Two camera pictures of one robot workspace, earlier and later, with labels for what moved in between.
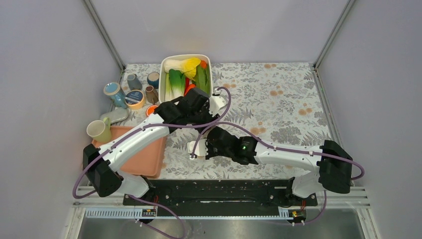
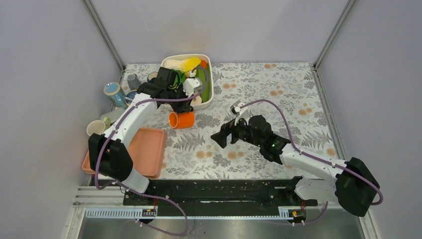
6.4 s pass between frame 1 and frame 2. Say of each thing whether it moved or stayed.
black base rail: stayed
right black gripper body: moved
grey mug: stayed
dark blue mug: stayed
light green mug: stayed
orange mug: moved
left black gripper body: moved
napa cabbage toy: stayed
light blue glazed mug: stayed
